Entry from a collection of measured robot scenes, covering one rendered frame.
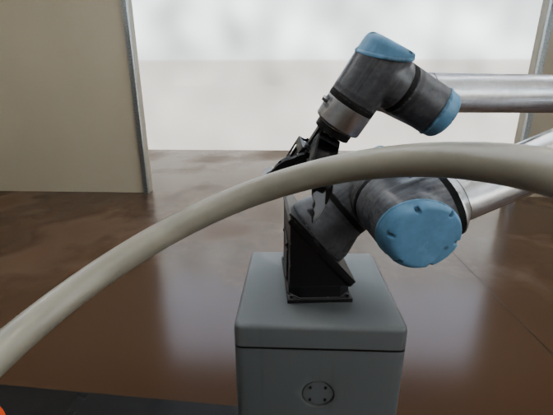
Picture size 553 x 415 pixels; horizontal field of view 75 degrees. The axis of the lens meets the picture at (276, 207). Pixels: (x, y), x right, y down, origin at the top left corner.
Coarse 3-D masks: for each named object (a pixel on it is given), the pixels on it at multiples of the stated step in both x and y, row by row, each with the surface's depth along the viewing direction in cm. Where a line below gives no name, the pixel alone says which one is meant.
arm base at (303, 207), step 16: (304, 208) 89; (336, 208) 87; (304, 224) 87; (320, 224) 86; (336, 224) 87; (352, 224) 88; (320, 240) 86; (336, 240) 87; (352, 240) 91; (336, 256) 89
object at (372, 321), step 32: (256, 256) 116; (352, 256) 116; (256, 288) 97; (352, 288) 97; (384, 288) 97; (256, 320) 84; (288, 320) 84; (320, 320) 84; (352, 320) 84; (384, 320) 84; (256, 352) 85; (288, 352) 84; (320, 352) 84; (352, 352) 83; (384, 352) 83; (256, 384) 87; (288, 384) 87; (320, 384) 87; (352, 384) 86; (384, 384) 86
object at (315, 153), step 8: (320, 136) 65; (328, 136) 66; (312, 144) 67; (320, 144) 64; (328, 144) 65; (336, 144) 66; (312, 152) 64; (320, 152) 64; (328, 152) 65; (336, 152) 65; (312, 160) 62; (320, 192) 62
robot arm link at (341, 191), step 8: (336, 184) 90; (344, 184) 88; (352, 184) 86; (360, 184) 83; (336, 192) 89; (344, 192) 87; (352, 192) 85; (344, 200) 87; (352, 200) 85; (352, 208) 86; (352, 216) 87; (360, 224) 88
